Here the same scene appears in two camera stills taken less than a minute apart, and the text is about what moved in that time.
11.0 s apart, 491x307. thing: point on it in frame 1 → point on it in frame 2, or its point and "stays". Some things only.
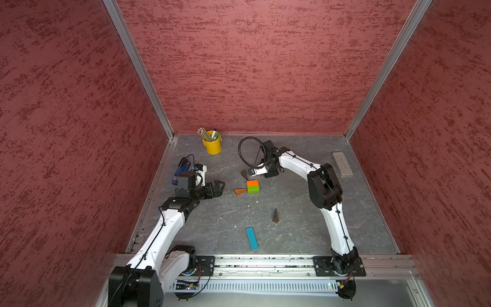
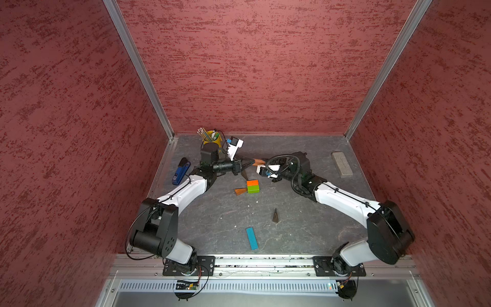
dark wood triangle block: [275, 218] stays
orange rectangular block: [253, 182] stays
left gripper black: [218, 191] → [238, 165]
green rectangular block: [253, 189] stays
